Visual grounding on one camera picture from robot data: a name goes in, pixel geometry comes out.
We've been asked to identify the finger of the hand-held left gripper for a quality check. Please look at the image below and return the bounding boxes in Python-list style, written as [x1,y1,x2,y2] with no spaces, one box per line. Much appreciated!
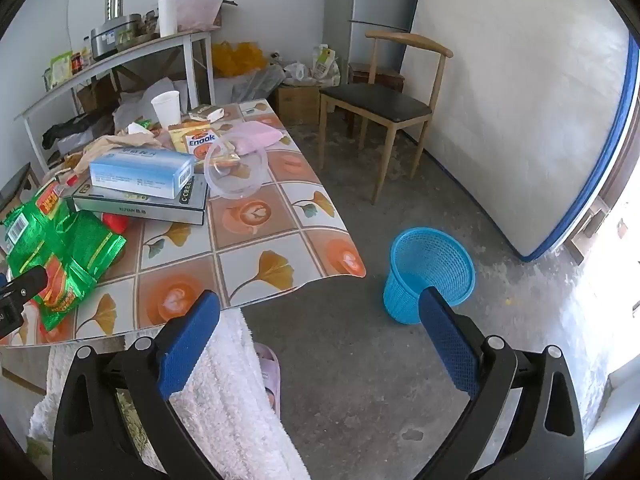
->
[0,299,24,341]
[0,265,48,307]

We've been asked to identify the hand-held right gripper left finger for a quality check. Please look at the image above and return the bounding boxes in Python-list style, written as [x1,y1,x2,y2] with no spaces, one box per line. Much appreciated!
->
[52,289,223,480]

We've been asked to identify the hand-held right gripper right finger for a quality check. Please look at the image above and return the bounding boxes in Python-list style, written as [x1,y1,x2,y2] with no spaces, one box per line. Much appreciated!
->
[417,286,586,480]

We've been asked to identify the blue mesh waste basket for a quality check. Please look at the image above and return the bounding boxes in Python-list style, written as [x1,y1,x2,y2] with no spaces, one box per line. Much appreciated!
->
[383,227,476,325]

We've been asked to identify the grey cable box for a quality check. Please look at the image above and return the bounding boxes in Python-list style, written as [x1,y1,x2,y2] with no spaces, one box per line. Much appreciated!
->
[64,175,210,226]

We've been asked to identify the blue medicine box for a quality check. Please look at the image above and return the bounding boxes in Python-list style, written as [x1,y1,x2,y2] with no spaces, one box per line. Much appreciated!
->
[89,147,196,200]

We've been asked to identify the clear plastic container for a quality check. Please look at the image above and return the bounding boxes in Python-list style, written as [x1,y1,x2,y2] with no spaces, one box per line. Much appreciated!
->
[203,129,268,200]

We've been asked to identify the pink packet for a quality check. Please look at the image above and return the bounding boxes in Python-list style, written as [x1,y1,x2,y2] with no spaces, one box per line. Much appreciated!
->
[232,120,283,156]

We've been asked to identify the green snack bag red label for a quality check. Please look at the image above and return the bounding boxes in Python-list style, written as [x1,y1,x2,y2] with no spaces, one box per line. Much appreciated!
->
[6,180,73,261]
[30,252,98,332]

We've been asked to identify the white fluffy blanket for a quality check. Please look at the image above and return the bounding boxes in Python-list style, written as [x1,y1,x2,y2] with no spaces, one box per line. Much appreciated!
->
[30,310,311,480]

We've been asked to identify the pink slipper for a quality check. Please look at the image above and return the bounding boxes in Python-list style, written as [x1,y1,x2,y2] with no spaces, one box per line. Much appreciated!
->
[255,344,282,416]

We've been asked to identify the black cloth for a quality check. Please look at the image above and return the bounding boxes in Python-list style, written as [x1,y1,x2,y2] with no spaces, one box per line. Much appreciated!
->
[42,112,113,150]

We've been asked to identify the crumpled tan paper bag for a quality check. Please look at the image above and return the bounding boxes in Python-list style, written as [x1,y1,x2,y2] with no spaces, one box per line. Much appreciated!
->
[65,132,173,171]

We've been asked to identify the yellow snack packet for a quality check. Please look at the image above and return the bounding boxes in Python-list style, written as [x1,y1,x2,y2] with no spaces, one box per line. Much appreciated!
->
[167,122,221,156]

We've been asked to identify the brown cardboard box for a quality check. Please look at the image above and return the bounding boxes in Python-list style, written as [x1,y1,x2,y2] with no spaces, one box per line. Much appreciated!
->
[75,77,118,111]

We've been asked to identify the green packet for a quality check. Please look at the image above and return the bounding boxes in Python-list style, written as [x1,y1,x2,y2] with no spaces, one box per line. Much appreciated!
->
[50,52,73,83]

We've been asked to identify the white paper cup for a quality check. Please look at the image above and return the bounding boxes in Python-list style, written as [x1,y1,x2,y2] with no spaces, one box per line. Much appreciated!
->
[151,91,181,128]

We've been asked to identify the large white plastic bag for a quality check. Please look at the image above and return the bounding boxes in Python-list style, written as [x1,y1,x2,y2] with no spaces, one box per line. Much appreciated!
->
[112,77,188,131]

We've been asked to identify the white and brown biscuit packet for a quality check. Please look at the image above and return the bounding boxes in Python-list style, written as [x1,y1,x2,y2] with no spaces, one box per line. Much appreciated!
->
[189,104,227,122]

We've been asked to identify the white mattress with blue edge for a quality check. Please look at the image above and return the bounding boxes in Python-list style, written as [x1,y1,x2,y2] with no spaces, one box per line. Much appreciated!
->
[410,0,640,262]

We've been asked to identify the wooden chair with dark seat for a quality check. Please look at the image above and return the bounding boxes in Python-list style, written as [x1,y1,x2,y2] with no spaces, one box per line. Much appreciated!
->
[318,30,453,206]

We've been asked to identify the white shelf table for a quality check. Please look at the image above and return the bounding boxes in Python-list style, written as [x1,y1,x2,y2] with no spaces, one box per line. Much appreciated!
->
[14,29,217,171]

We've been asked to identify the grey plastic bag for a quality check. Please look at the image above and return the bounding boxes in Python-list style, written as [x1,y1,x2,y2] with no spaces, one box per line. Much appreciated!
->
[232,67,286,103]

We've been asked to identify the dark wooden stool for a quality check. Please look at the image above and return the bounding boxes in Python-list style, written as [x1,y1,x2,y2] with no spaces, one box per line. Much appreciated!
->
[348,61,406,93]

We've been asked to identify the yellow plastic bag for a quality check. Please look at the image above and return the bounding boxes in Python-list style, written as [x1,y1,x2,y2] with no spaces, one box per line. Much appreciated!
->
[211,41,268,78]

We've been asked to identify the paper towel roll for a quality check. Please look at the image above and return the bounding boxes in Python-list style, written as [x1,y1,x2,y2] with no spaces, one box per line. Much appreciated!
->
[158,0,179,37]

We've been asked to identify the white and green carton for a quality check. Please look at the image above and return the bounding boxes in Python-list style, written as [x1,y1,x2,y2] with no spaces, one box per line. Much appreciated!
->
[312,44,341,86]

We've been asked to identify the pink plastic bag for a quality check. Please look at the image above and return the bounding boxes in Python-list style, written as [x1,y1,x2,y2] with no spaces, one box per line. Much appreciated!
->
[172,0,223,31]

